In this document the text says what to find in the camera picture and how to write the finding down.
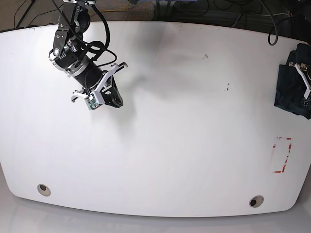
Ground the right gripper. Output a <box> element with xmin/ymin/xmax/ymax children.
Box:
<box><xmin>72</xmin><ymin>62</ymin><xmax>123</xmax><ymax>108</ymax></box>

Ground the dark teal t-shirt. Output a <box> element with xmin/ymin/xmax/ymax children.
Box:
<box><xmin>274</xmin><ymin>43</ymin><xmax>311</xmax><ymax>119</ymax></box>

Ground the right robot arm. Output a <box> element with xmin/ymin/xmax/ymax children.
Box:
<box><xmin>49</xmin><ymin>0</ymin><xmax>127</xmax><ymax>110</ymax></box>

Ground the red tape rectangle marking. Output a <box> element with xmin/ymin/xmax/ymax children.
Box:
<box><xmin>270</xmin><ymin>137</ymin><xmax>292</xmax><ymax>173</ymax></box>

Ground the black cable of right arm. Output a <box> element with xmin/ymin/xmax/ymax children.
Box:
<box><xmin>51</xmin><ymin>0</ymin><xmax>118</xmax><ymax>67</ymax></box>

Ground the yellow cable on floor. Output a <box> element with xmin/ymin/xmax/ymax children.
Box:
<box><xmin>99</xmin><ymin>0</ymin><xmax>137</xmax><ymax>14</ymax></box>

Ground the left table cable grommet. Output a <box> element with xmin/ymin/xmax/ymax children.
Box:
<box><xmin>37</xmin><ymin>184</ymin><xmax>51</xmax><ymax>197</ymax></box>

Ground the table cable grommet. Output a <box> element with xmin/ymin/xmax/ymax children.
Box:
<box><xmin>37</xmin><ymin>184</ymin><xmax>51</xmax><ymax>197</ymax></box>
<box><xmin>249</xmin><ymin>195</ymin><xmax>264</xmax><ymax>208</ymax></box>

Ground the right table cable grommet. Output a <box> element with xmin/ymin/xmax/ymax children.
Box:
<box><xmin>249</xmin><ymin>195</ymin><xmax>264</xmax><ymax>208</ymax></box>

